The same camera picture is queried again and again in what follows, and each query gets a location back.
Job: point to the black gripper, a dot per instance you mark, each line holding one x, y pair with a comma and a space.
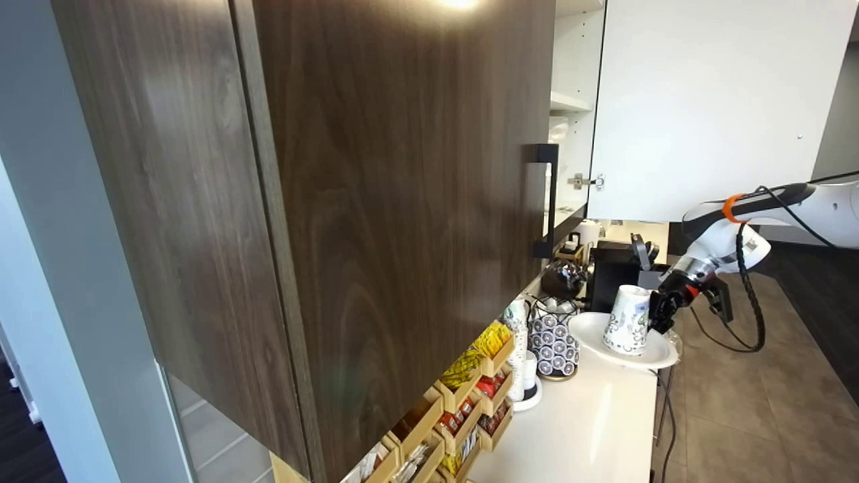
690, 288

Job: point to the printed white paper cup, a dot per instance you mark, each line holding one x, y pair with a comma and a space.
625, 344
629, 312

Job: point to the shorter stack of paper cups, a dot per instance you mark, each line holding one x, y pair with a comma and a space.
517, 350

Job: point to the white plate under cup stacks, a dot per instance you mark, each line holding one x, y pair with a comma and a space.
527, 405

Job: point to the white cabinet door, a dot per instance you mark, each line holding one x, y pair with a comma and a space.
715, 98

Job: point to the dark wood cabinet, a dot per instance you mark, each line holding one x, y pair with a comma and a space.
358, 177

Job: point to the black coffee machine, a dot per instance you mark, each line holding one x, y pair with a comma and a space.
613, 268

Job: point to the small black rounded appliance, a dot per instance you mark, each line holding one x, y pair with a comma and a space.
560, 281

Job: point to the metal door hinge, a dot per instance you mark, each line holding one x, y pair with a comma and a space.
587, 179

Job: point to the yellow packets pile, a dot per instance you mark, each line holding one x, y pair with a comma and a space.
497, 339

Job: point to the red packets pile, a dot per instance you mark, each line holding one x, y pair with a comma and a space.
488, 386

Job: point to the gold packets pile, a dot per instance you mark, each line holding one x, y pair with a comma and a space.
466, 367

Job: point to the wooden condiment organizer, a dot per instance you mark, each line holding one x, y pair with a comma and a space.
419, 430

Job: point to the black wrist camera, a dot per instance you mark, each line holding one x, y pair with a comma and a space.
721, 299

